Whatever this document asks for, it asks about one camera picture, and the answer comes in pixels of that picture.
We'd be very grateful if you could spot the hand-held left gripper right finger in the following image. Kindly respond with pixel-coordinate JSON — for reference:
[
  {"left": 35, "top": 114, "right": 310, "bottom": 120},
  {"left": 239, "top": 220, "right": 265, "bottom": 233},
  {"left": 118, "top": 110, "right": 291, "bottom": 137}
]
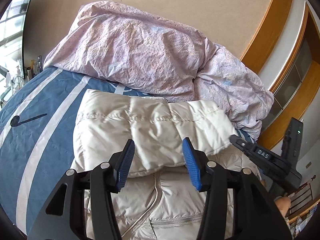
[{"left": 182, "top": 137, "right": 293, "bottom": 240}]

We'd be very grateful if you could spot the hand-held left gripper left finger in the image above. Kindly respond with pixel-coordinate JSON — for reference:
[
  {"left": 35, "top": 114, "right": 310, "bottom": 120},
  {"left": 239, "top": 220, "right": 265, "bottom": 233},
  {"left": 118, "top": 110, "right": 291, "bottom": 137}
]
[{"left": 27, "top": 139, "right": 135, "bottom": 240}]

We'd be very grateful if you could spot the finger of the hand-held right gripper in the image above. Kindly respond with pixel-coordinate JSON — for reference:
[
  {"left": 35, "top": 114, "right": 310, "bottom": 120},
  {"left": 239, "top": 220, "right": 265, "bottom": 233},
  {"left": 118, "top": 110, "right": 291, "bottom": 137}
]
[{"left": 230, "top": 135, "right": 283, "bottom": 167}]

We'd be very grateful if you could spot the beige down jacket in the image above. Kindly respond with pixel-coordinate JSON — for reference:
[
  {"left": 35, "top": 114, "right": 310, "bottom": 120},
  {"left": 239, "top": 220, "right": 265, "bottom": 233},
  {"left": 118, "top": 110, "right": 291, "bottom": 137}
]
[{"left": 70, "top": 89, "right": 263, "bottom": 240}]

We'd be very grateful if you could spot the person's right hand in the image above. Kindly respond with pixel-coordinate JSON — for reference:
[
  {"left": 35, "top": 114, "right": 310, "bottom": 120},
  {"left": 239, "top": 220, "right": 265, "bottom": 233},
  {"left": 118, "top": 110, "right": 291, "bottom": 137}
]
[{"left": 274, "top": 196, "right": 292, "bottom": 216}]

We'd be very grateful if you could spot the wooden chair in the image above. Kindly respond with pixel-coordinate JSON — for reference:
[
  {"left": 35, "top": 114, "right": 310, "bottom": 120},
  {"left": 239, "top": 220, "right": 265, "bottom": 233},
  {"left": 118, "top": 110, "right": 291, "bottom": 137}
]
[{"left": 285, "top": 182, "right": 316, "bottom": 220}]

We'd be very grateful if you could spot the wooden glass-panel headboard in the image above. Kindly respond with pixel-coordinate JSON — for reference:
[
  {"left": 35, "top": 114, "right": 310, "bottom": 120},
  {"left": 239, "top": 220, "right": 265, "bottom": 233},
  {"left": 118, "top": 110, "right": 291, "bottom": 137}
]
[{"left": 239, "top": 0, "right": 320, "bottom": 150}]

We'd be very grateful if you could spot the blue white-striped bed sheet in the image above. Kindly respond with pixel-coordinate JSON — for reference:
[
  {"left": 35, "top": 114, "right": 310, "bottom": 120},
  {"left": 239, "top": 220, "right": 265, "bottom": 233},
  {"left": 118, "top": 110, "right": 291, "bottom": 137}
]
[{"left": 0, "top": 66, "right": 250, "bottom": 234}]

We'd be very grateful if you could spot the pink floral duvet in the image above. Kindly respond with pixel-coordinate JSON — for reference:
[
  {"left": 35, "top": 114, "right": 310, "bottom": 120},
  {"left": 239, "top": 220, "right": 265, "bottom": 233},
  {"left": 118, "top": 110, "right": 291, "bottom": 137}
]
[{"left": 43, "top": 0, "right": 275, "bottom": 140}]

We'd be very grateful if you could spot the row of bottles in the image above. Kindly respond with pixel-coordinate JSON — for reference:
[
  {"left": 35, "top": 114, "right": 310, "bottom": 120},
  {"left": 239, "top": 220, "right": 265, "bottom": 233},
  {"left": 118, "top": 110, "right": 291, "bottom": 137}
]
[{"left": 0, "top": 54, "right": 44, "bottom": 103}]

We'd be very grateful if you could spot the window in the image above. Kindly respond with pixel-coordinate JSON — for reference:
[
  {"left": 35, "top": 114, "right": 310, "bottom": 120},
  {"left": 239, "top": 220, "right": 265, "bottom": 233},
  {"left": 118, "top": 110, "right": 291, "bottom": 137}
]
[{"left": 0, "top": 0, "right": 29, "bottom": 55}]

